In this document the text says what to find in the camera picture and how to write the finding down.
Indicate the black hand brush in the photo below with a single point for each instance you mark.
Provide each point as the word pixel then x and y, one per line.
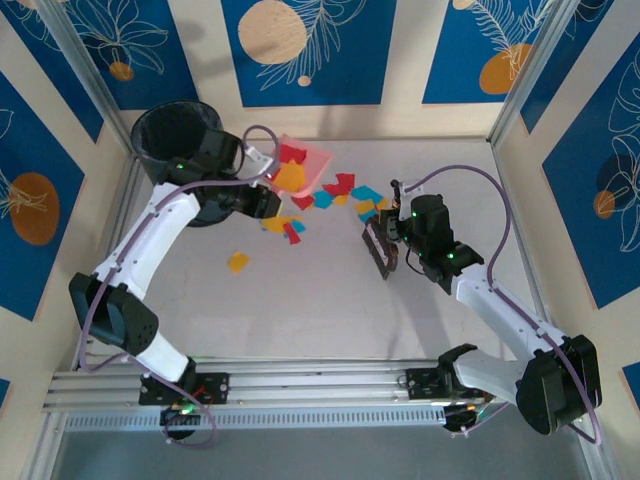
pixel 380 247

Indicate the red paper scrap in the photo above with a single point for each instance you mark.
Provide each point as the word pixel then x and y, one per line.
pixel 292 152
pixel 342 182
pixel 303 202

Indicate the pink plastic dustpan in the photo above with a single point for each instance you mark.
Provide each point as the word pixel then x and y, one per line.
pixel 315 170

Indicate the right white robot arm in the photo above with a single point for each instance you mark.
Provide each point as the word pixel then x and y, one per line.
pixel 505 315

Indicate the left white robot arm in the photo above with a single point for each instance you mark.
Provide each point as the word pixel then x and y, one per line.
pixel 145 240

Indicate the small yellow paper scrap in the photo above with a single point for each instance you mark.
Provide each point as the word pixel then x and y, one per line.
pixel 341 199
pixel 382 204

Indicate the black round waste bin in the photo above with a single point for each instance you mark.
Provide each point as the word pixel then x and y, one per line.
pixel 160 135

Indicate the large blue paper scrap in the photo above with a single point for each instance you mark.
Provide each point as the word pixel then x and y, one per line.
pixel 367 192

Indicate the red paper strip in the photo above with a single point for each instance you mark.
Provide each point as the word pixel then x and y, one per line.
pixel 292 235

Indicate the right black controller board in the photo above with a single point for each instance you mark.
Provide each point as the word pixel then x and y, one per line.
pixel 462 417

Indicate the black controller board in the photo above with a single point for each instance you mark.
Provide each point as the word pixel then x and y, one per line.
pixel 462 417
pixel 180 417

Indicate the left black controller board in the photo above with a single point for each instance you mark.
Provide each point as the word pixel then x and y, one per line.
pixel 180 417

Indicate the left aluminium side rail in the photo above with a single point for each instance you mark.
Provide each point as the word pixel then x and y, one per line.
pixel 120 225

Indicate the left aluminium corner post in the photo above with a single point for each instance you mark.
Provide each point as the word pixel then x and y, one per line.
pixel 85 75

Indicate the aluminium corner post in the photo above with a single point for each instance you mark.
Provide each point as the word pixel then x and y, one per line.
pixel 85 75
pixel 535 75

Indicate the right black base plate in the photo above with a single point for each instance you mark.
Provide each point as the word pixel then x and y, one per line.
pixel 422 382

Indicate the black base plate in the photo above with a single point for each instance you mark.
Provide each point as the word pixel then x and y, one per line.
pixel 215 387
pixel 422 382

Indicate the right aluminium corner post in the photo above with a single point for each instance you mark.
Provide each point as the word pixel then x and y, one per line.
pixel 535 75

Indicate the aluminium table edge rail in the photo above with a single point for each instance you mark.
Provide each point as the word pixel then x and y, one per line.
pixel 320 385

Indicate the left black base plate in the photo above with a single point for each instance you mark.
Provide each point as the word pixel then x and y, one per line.
pixel 215 387

